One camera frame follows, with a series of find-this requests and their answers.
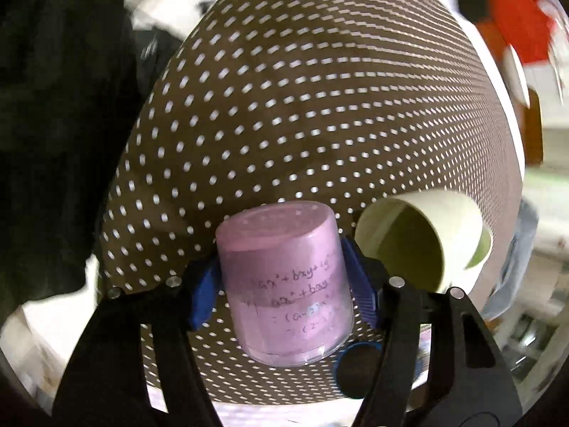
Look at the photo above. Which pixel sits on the pink printed cup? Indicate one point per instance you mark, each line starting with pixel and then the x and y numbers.
pixel 284 275

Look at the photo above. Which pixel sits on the red and white cloth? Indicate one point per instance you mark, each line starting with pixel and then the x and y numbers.
pixel 518 18

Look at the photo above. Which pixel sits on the blue round cap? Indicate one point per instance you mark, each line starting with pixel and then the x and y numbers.
pixel 353 371

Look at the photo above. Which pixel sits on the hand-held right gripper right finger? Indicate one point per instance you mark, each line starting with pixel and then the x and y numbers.
pixel 361 285

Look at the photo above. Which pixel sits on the brown dotted round table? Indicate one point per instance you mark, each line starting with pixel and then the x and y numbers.
pixel 311 111

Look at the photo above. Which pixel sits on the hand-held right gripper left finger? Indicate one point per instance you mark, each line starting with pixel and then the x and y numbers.
pixel 203 296

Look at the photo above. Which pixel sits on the light blue cloth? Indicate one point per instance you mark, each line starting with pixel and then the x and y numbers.
pixel 518 258

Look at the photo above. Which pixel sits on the dark cloth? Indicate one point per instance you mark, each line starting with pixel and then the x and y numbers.
pixel 62 142

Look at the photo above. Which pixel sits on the pale green cup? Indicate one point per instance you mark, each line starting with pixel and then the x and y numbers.
pixel 413 240

